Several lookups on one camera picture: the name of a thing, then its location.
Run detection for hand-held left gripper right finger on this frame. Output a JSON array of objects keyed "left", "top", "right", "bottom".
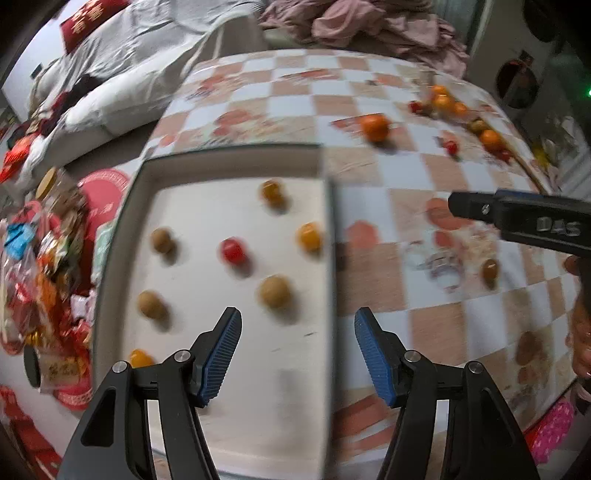
[{"left": 354, "top": 307, "right": 541, "bottom": 480}]

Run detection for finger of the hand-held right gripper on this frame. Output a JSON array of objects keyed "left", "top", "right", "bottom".
[{"left": 449, "top": 190, "right": 503, "bottom": 224}]

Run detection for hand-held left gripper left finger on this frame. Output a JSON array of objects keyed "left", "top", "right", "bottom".
[{"left": 58, "top": 306, "right": 243, "bottom": 480}]

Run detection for white tray grey rim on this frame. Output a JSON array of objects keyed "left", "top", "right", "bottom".
[{"left": 92, "top": 144, "right": 340, "bottom": 480}]

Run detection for person's right hand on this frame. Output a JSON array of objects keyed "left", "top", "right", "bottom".
[{"left": 564, "top": 255, "right": 591, "bottom": 384}]

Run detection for long wooden stick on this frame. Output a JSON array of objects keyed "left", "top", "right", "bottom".
[{"left": 508, "top": 148, "right": 555, "bottom": 195}]

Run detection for clear plastic bag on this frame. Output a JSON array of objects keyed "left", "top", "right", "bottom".
[{"left": 531, "top": 138, "right": 561, "bottom": 181}]

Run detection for clear glass bowl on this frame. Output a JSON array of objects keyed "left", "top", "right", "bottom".
[{"left": 418, "top": 82, "right": 472, "bottom": 121}]

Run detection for small orange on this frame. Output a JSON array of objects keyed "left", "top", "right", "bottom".
[{"left": 360, "top": 114, "right": 391, "bottom": 143}]

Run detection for white stacked washer dryer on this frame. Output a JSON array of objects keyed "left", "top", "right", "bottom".
[{"left": 494, "top": 0, "right": 568, "bottom": 112}]

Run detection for pink patterned cloth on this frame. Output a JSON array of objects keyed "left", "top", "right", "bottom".
[{"left": 522, "top": 399, "right": 578, "bottom": 467}]

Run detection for pile of colourful snack packets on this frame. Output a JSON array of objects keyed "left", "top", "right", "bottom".
[{"left": 0, "top": 138, "right": 98, "bottom": 393}]

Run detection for pink blanket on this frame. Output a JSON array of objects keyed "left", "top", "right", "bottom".
[{"left": 259, "top": 0, "right": 469, "bottom": 79}]

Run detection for red gift boxes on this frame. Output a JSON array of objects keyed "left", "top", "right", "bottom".
[{"left": 0, "top": 385, "right": 63, "bottom": 480}]

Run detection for jar with gold lid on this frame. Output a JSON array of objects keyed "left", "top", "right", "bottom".
[{"left": 34, "top": 167, "right": 61, "bottom": 199}]

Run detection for light sofa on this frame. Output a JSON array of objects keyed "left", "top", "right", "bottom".
[{"left": 65, "top": 46, "right": 269, "bottom": 148}]

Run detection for dark garment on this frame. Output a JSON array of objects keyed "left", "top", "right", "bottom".
[{"left": 28, "top": 76, "right": 102, "bottom": 139}]

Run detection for grey striped sofa cover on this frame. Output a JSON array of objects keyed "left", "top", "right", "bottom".
[{"left": 28, "top": 0, "right": 259, "bottom": 112}]

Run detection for red cushion gold lettering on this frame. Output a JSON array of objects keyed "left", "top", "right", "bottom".
[{"left": 60, "top": 0, "right": 132, "bottom": 42}]

